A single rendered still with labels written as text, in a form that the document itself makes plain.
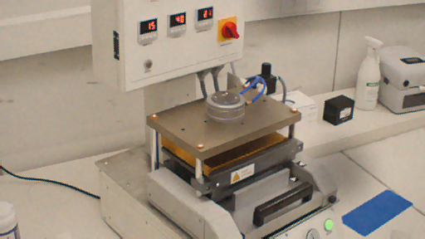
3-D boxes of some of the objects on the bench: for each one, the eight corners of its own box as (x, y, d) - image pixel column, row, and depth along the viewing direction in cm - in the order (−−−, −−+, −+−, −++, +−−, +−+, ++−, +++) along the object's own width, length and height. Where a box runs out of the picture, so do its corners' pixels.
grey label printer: (358, 89, 214) (363, 46, 206) (398, 82, 220) (404, 41, 213) (397, 117, 194) (404, 71, 186) (438, 109, 200) (446, 65, 192)
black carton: (321, 119, 191) (324, 99, 188) (339, 112, 196) (342, 94, 193) (334, 126, 187) (337, 107, 184) (353, 119, 192) (355, 100, 188)
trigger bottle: (349, 104, 202) (357, 36, 191) (364, 99, 206) (373, 33, 194) (365, 114, 195) (374, 45, 184) (381, 109, 199) (391, 41, 188)
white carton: (236, 123, 187) (236, 101, 184) (295, 109, 197) (297, 89, 194) (256, 139, 178) (258, 118, 174) (317, 124, 188) (319, 103, 184)
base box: (102, 221, 147) (96, 164, 139) (216, 175, 168) (218, 121, 160) (242, 348, 110) (248, 289, 102) (361, 270, 132) (374, 212, 124)
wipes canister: (-13, 251, 133) (-24, 202, 126) (21, 244, 136) (11, 194, 130) (-6, 274, 126) (-19, 223, 119) (29, 265, 130) (18, 215, 123)
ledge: (200, 131, 191) (200, 119, 189) (390, 89, 226) (392, 79, 224) (247, 178, 167) (248, 163, 165) (443, 120, 202) (446, 109, 200)
